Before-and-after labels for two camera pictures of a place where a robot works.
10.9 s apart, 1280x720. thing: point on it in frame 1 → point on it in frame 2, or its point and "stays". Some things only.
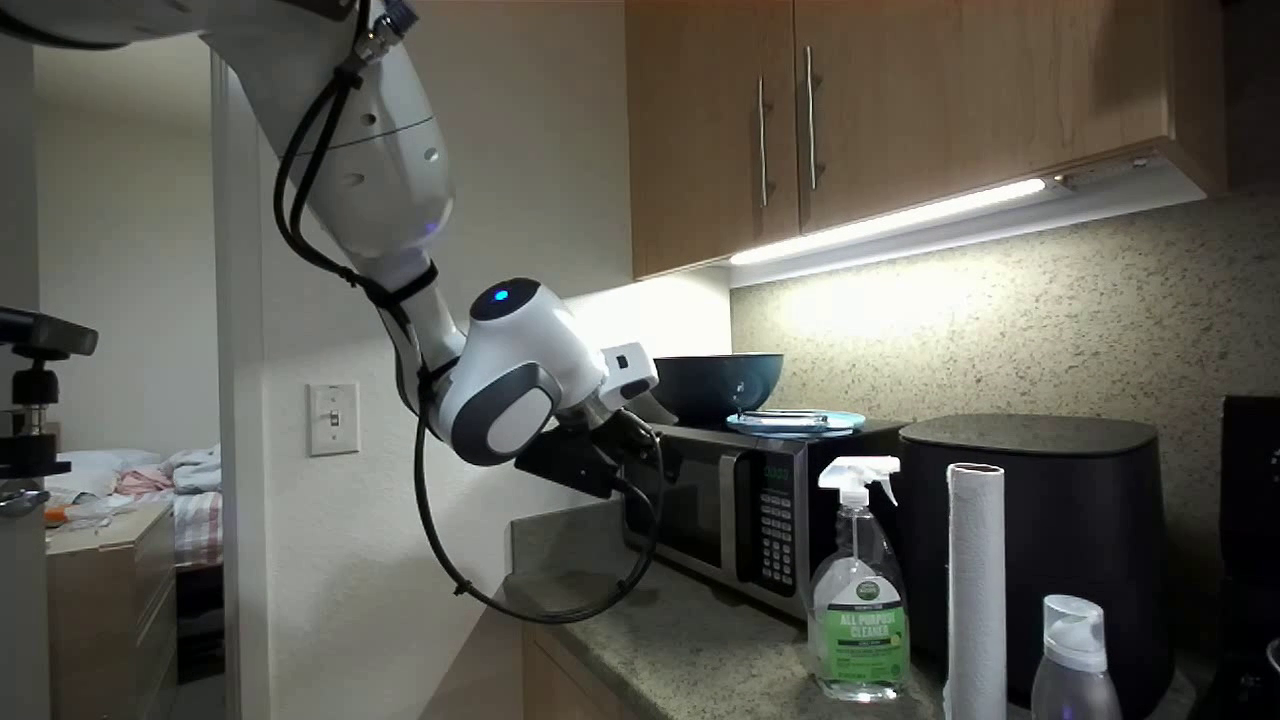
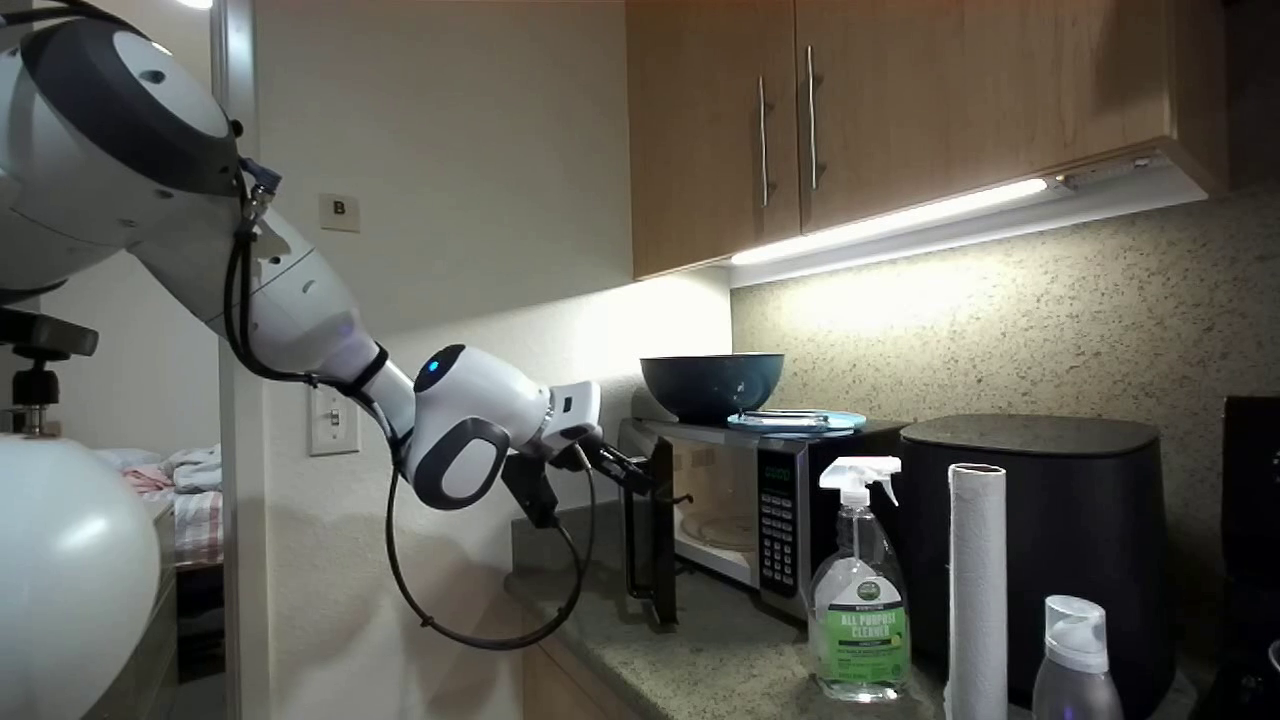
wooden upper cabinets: [771, 121] stays
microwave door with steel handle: [702, 507] → [649, 533]
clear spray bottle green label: [857, 600] stays
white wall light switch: [334, 416] stays
